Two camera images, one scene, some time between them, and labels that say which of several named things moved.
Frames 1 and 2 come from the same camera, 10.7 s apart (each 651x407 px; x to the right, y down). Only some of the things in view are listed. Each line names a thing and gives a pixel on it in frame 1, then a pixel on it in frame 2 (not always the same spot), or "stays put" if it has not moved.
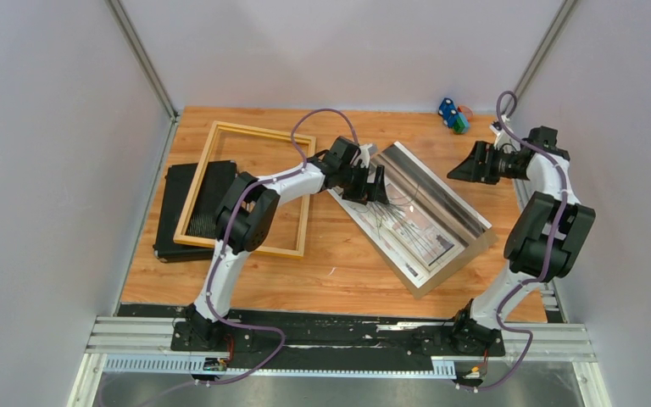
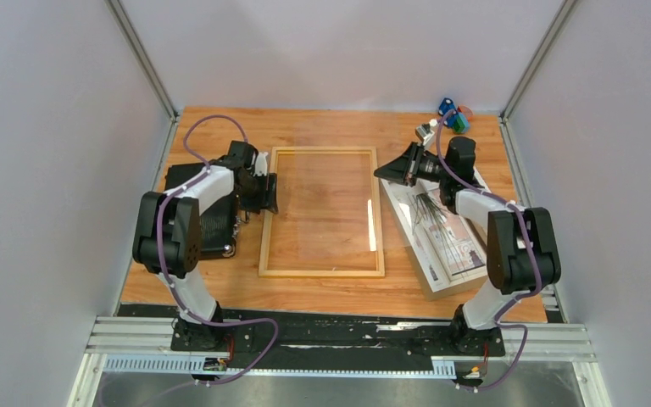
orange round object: [467, 111] stays put
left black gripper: [368, 193] -> [267, 198]
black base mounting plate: [282, 338] stays put
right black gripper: [470, 170] -> [405, 168]
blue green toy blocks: [452, 118] stays put
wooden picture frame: [185, 222] -> [378, 242]
